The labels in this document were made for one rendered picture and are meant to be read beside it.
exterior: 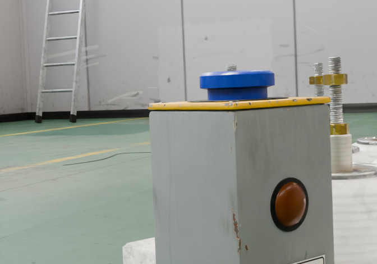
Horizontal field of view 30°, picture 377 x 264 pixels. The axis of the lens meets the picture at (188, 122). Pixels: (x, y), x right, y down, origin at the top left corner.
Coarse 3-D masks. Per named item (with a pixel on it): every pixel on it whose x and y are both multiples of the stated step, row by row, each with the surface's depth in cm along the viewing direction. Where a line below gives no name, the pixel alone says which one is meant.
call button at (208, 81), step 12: (216, 72) 36; (228, 72) 36; (240, 72) 36; (252, 72) 36; (264, 72) 36; (204, 84) 37; (216, 84) 36; (228, 84) 36; (240, 84) 36; (252, 84) 36; (264, 84) 36; (216, 96) 37; (228, 96) 36; (240, 96) 36; (252, 96) 36; (264, 96) 37
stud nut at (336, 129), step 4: (332, 124) 54; (336, 124) 54; (340, 124) 54; (344, 124) 54; (348, 124) 54; (332, 128) 54; (336, 128) 53; (340, 128) 54; (344, 128) 54; (348, 128) 54; (332, 132) 54; (336, 132) 54; (340, 132) 54; (344, 132) 54; (348, 132) 54
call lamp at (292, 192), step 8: (288, 184) 35; (296, 184) 35; (280, 192) 35; (288, 192) 35; (296, 192) 35; (304, 192) 36; (280, 200) 34; (288, 200) 35; (296, 200) 35; (304, 200) 35; (280, 208) 34; (288, 208) 35; (296, 208) 35; (304, 208) 35; (280, 216) 34; (288, 216) 35; (296, 216) 35; (288, 224) 35; (296, 224) 35
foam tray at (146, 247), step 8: (144, 240) 66; (152, 240) 66; (128, 248) 64; (136, 248) 64; (144, 248) 63; (152, 248) 63; (128, 256) 64; (136, 256) 63; (144, 256) 62; (152, 256) 61
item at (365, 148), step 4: (352, 144) 79; (356, 144) 78; (360, 144) 77; (360, 148) 76; (364, 148) 76; (368, 148) 76; (372, 148) 75; (376, 148) 75; (368, 152) 75; (372, 152) 75; (376, 152) 75; (372, 156) 75; (376, 156) 75; (372, 160) 75
